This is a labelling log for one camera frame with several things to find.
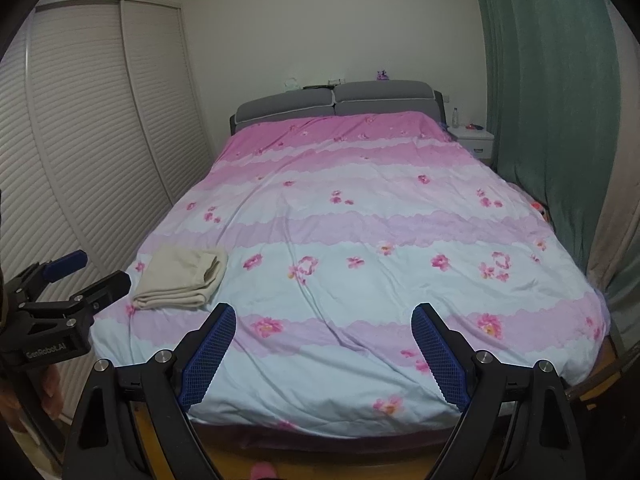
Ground dark green curtain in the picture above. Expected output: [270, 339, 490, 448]
[470, 0, 618, 273]

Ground beige curtain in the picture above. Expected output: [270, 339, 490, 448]
[585, 0, 640, 296]

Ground white nightstand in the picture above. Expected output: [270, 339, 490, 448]
[446, 125, 496, 161]

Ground person's left hand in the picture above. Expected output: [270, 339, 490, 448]
[40, 359, 64, 420]

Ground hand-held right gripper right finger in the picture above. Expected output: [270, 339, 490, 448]
[411, 302, 586, 480]

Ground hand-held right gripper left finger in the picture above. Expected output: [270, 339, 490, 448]
[62, 302, 237, 480]

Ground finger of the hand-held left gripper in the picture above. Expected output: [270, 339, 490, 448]
[67, 270, 132, 314]
[7, 251, 89, 294]

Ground cream pants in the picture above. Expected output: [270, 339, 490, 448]
[131, 247, 229, 311]

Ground grey padded headboard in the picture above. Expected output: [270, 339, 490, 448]
[230, 80, 445, 136]

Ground white louvered wardrobe door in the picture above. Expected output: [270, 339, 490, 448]
[120, 0, 213, 206]
[0, 2, 173, 411]

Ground pink floral duvet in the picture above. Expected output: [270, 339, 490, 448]
[91, 110, 612, 438]

